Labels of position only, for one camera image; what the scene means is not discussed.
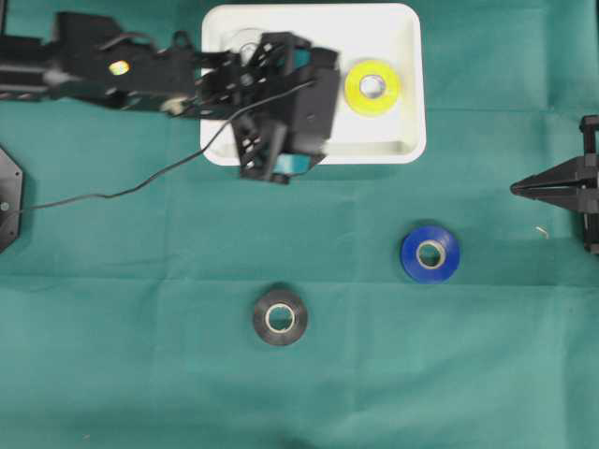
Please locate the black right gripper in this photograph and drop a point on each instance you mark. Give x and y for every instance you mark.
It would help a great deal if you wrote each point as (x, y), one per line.
(573, 172)

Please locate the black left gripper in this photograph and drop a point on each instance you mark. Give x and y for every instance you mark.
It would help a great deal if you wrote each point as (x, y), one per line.
(221, 83)

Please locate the white tape roll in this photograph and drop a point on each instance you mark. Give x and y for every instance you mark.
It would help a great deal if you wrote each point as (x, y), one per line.
(242, 41)

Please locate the yellow tape roll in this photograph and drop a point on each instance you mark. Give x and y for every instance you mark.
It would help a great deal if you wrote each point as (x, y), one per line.
(371, 88)

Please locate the green tape roll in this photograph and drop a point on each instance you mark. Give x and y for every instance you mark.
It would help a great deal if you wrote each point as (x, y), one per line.
(293, 150)

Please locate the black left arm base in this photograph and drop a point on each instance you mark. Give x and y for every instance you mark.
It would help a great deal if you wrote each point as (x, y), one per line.
(11, 186)

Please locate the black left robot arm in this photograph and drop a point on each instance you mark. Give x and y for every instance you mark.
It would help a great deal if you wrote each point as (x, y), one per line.
(91, 58)

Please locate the white plastic case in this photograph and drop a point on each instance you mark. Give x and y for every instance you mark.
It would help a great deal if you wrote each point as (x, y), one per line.
(389, 32)

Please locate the blue tape roll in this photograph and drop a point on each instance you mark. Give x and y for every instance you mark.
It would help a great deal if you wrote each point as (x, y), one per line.
(430, 254)

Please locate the black tape roll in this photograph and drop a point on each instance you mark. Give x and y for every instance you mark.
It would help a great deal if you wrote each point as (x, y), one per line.
(280, 317)

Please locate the small white debris scrap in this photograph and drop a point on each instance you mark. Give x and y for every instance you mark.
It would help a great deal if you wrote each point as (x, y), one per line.
(542, 231)

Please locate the green table cloth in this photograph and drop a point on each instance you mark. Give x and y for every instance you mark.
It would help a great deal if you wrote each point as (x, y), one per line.
(127, 302)

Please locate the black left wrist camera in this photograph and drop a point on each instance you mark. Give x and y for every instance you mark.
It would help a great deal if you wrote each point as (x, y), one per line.
(322, 93)

